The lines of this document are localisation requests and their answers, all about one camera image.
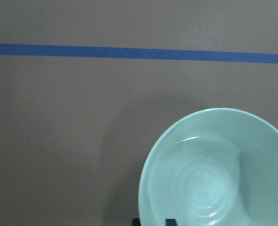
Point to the mint green bowl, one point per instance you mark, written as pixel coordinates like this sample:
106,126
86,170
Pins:
215,167

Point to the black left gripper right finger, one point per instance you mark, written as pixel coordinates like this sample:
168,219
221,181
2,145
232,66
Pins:
171,222

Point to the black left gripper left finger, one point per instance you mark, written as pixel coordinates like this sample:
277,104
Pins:
136,222

